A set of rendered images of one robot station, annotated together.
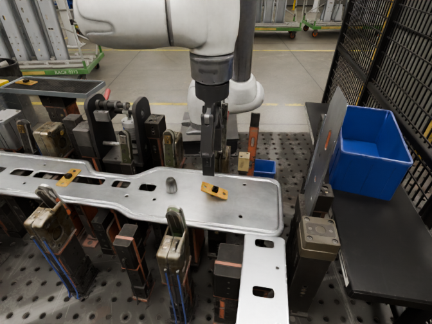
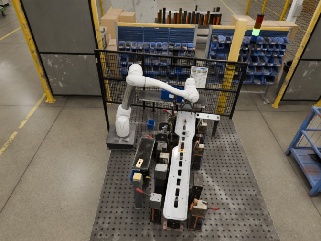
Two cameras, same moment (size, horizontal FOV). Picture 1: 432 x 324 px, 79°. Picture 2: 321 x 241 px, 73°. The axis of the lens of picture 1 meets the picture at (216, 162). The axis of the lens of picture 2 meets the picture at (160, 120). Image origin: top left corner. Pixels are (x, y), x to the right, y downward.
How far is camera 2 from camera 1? 241 cm
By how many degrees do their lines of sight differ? 68
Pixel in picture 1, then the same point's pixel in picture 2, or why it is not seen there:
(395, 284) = (204, 102)
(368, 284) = (205, 104)
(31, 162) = (175, 163)
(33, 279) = not seen: hidden behind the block
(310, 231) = (198, 106)
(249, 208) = (188, 116)
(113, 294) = not seen: hidden behind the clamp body
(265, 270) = (203, 115)
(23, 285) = not seen: hidden behind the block
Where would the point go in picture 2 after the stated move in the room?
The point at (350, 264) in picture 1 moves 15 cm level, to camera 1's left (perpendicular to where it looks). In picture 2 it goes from (202, 104) to (204, 112)
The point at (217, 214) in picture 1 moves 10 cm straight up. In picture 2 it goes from (191, 121) to (192, 114)
